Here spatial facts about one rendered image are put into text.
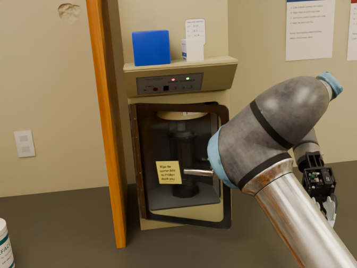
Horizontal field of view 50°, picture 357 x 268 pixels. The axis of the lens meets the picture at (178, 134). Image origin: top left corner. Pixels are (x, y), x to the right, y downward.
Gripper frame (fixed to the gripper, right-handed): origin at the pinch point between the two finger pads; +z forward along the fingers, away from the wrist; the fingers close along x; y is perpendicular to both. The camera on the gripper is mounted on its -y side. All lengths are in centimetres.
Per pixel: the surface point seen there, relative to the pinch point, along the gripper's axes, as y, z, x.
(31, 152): -22, -55, -105
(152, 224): -24, -18, -50
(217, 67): 26, -37, -24
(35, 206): -32, -34, -100
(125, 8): 39, -50, -49
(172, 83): 22, -37, -37
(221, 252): -20.0, -5.2, -27.1
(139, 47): 34, -37, -45
